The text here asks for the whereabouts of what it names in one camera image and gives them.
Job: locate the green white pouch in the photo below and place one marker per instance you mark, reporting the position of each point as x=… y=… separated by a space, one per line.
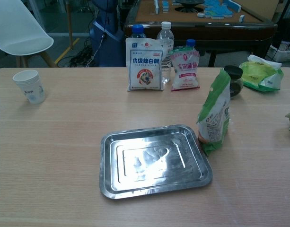
x=215 y=118

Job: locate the white sugar bag blue print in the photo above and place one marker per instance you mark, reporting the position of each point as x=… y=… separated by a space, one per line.
x=144 y=68

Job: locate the silver metal tray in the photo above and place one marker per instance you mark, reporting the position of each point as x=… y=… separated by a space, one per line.
x=154 y=163

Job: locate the white bag pink print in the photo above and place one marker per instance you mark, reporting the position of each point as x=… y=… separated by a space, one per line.
x=185 y=71

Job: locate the blue machine base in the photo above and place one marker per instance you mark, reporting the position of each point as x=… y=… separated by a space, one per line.
x=109 y=45

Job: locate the white cap water bottle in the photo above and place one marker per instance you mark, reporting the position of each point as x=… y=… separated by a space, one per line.
x=165 y=35

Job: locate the small blue cap water bottle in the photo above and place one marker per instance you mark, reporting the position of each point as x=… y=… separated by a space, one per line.
x=190 y=42

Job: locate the large blue cap water bottle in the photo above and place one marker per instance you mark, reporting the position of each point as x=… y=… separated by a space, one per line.
x=137 y=29

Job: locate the glass jar black lid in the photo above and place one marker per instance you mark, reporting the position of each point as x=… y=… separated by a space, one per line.
x=235 y=80

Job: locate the brown mahjong table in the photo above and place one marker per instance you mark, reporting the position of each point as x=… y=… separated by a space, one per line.
x=218 y=30

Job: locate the white paper cup stack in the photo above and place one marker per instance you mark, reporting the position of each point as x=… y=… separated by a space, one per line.
x=32 y=87

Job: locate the black mahjong table centre dome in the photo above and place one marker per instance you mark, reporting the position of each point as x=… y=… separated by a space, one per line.
x=188 y=6

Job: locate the green tissue pack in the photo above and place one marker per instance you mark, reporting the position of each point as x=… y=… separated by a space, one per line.
x=260 y=75

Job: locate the white blue mahjong tile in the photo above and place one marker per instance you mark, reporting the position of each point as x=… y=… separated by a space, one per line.
x=242 y=18

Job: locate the white cardboard box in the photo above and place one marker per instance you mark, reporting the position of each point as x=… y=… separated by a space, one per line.
x=280 y=53

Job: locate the white chair wooden legs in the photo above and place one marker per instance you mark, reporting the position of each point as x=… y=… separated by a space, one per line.
x=19 y=30

